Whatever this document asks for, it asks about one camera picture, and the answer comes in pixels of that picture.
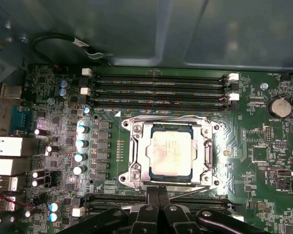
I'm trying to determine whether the metal CPU socket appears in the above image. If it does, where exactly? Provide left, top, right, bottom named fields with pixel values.
left=118, top=114, right=223, bottom=193

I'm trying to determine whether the round coin battery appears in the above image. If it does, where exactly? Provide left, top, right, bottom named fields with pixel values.
left=268, top=95, right=292, bottom=119

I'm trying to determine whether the green motherboard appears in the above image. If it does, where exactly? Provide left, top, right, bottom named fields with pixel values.
left=0, top=63, right=293, bottom=234

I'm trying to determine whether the black cable with label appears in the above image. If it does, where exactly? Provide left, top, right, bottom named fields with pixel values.
left=29, top=32, right=114, bottom=64

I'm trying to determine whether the metal wire locking lever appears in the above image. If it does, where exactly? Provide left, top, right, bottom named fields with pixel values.
left=136, top=185, right=214, bottom=197

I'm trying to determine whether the black RAM slot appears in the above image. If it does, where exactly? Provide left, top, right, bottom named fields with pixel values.
left=79, top=99, right=239, bottom=112
left=81, top=67, right=240, bottom=83
left=79, top=82, right=239, bottom=92
left=82, top=194, right=237, bottom=204
left=79, top=87, right=240, bottom=102
left=72, top=202, right=242, bottom=221

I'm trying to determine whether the red and black wire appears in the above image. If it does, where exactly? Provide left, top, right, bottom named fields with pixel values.
left=0, top=191, right=40, bottom=210

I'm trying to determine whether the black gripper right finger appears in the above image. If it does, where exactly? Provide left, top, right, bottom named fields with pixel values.
left=159, top=184, right=269, bottom=234

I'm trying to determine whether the black PC case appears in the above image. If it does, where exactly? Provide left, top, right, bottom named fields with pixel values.
left=0, top=0, right=293, bottom=113

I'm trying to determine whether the silver topped CPU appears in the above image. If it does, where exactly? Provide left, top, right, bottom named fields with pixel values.
left=149, top=123, right=195, bottom=182

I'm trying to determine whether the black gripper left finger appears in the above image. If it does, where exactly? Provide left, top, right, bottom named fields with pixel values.
left=61, top=186, right=160, bottom=234

